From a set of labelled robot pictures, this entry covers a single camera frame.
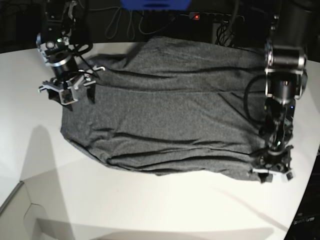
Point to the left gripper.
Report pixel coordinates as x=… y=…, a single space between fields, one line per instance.
x=270 y=162

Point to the grey t-shirt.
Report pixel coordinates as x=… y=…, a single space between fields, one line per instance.
x=165 y=107

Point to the black power strip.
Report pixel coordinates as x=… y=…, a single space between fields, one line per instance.
x=210 y=17

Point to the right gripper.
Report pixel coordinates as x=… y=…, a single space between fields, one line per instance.
x=73 y=80

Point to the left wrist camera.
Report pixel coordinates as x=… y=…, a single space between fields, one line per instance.
x=288 y=176

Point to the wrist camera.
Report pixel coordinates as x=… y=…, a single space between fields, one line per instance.
x=288 y=176
x=66 y=97

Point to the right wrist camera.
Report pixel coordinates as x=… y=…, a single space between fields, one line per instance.
x=66 y=97

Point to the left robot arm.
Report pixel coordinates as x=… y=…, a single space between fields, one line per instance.
x=177 y=106

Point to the blue box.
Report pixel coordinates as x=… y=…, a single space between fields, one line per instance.
x=178 y=5

